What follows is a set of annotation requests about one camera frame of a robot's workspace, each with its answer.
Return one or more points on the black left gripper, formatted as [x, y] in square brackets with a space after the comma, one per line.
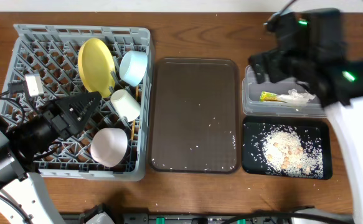
[58, 117]

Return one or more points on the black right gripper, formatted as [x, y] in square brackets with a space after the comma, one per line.
[274, 65]

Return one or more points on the white cup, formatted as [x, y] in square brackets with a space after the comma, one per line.
[125, 105]

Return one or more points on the yellow plate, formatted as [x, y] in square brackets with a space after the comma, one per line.
[95, 65]

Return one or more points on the white tissue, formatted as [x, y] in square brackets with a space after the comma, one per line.
[295, 98]

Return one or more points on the wooden chopstick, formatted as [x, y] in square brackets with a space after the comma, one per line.
[137, 93]
[132, 130]

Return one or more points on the yellow green snack wrapper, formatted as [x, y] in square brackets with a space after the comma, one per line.
[267, 96]

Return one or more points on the light blue bowl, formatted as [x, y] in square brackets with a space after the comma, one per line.
[133, 67]

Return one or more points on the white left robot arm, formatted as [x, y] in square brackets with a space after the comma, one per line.
[23, 194]

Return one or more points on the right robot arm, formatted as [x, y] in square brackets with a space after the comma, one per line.
[339, 87]

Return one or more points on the grey plastic dishwasher rack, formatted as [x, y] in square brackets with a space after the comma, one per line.
[52, 52]

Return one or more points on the clear plastic container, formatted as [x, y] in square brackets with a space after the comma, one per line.
[252, 105]

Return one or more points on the black plastic tray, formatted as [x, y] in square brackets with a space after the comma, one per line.
[299, 122]

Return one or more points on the spilled rice and peanuts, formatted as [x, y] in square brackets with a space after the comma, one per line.
[282, 150]

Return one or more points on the dark brown serving tray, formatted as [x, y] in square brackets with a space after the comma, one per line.
[194, 122]

